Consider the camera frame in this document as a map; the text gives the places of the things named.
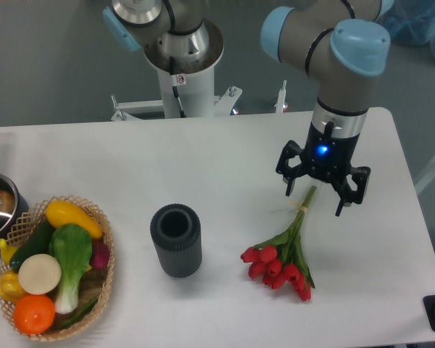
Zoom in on red tulip bouquet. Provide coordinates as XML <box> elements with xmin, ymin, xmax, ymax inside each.
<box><xmin>240</xmin><ymin>186</ymin><xmax>317</xmax><ymax>302</ymax></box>

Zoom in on yellow squash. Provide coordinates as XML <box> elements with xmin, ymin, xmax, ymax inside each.
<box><xmin>45</xmin><ymin>200</ymin><xmax>103</xmax><ymax>239</ymax></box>

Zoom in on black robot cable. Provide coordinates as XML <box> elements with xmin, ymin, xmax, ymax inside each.
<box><xmin>168</xmin><ymin>56</ymin><xmax>187</xmax><ymax>119</ymax></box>

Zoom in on dark green cucumber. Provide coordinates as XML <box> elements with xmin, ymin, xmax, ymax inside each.
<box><xmin>9</xmin><ymin>220</ymin><xmax>55</xmax><ymax>273</ymax></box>

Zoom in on blue plastic bag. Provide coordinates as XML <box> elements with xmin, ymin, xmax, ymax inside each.
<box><xmin>378</xmin><ymin>1</ymin><xmax>435</xmax><ymax>59</ymax></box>

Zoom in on yellow banana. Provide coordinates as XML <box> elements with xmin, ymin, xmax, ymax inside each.
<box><xmin>0</xmin><ymin>239</ymin><xmax>18</xmax><ymax>265</ymax></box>

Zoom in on cream round bun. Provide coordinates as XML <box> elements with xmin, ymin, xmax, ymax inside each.
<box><xmin>18</xmin><ymin>254</ymin><xmax>62</xmax><ymax>295</ymax></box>

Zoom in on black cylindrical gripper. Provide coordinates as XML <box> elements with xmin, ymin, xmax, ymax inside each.
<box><xmin>275</xmin><ymin>120</ymin><xmax>372</xmax><ymax>218</ymax></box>

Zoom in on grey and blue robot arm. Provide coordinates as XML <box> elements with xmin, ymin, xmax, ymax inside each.
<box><xmin>103</xmin><ymin>1</ymin><xmax>392</xmax><ymax>207</ymax></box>

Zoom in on woven wicker basket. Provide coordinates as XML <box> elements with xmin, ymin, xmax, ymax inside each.
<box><xmin>0</xmin><ymin>196</ymin><xmax>115</xmax><ymax>342</ymax></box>

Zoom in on dark grey ribbed vase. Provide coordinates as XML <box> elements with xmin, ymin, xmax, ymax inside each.
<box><xmin>150</xmin><ymin>203</ymin><xmax>202</xmax><ymax>278</ymax></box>

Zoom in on purple red onion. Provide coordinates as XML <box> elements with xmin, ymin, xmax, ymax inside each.
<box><xmin>89</xmin><ymin>239</ymin><xmax>110</xmax><ymax>270</ymax></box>

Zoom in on green chili pepper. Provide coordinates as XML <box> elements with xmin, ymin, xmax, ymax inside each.
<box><xmin>54</xmin><ymin>297</ymin><xmax>98</xmax><ymax>331</ymax></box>

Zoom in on yellow bell pepper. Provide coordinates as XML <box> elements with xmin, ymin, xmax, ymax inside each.
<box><xmin>0</xmin><ymin>270</ymin><xmax>27</xmax><ymax>304</ymax></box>

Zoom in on orange fruit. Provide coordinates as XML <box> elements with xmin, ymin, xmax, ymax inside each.
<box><xmin>12</xmin><ymin>294</ymin><xmax>56</xmax><ymax>335</ymax></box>

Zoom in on green bok choy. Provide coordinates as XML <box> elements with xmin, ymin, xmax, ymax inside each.
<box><xmin>49</xmin><ymin>223</ymin><xmax>92</xmax><ymax>315</ymax></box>

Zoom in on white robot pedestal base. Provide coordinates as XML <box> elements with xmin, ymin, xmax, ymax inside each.
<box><xmin>106</xmin><ymin>18</ymin><xmax>242</xmax><ymax>121</ymax></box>

